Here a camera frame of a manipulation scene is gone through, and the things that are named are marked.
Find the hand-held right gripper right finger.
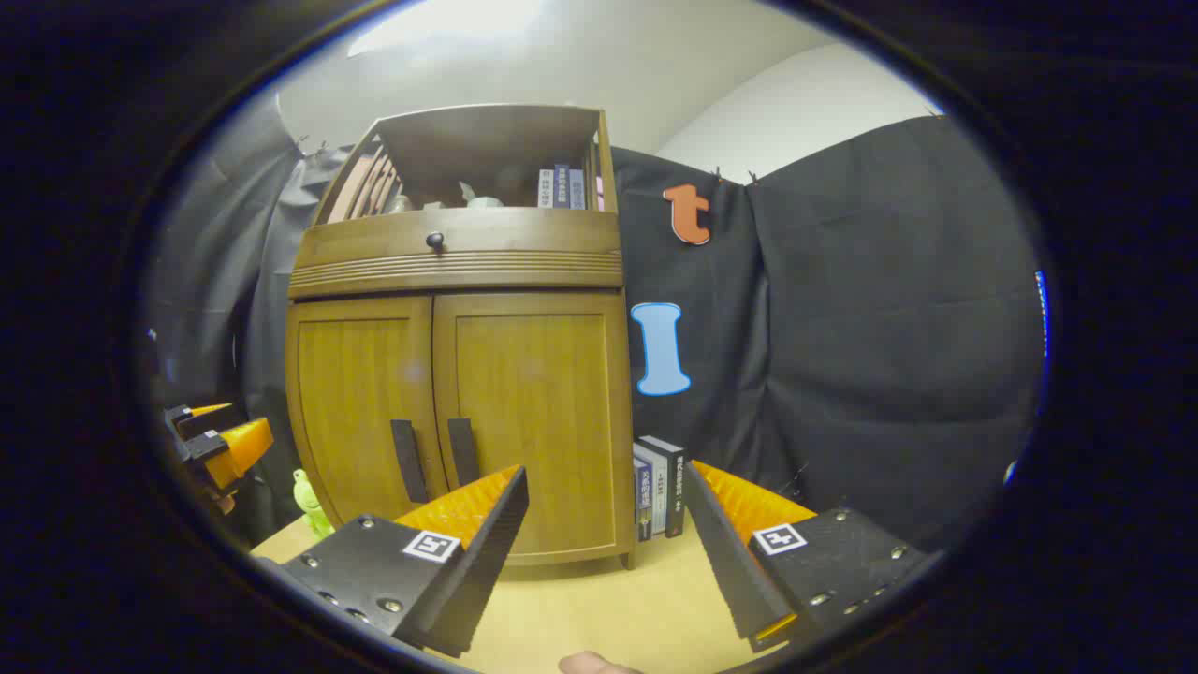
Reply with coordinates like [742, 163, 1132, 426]
[681, 459, 929, 654]

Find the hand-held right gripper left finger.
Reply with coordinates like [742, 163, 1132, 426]
[278, 465, 530, 659]

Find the wooden double-door shoe cabinet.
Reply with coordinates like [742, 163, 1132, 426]
[284, 103, 637, 570]

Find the black standing book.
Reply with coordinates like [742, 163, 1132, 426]
[639, 435, 687, 539]

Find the green frog plush toy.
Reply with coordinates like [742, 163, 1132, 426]
[292, 468, 335, 541]

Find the white standing book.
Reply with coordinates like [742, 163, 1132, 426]
[635, 443, 670, 537]

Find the blue standing book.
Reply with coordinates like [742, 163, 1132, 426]
[633, 454, 653, 542]

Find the black backdrop cloth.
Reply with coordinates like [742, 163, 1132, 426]
[145, 94, 1047, 553]

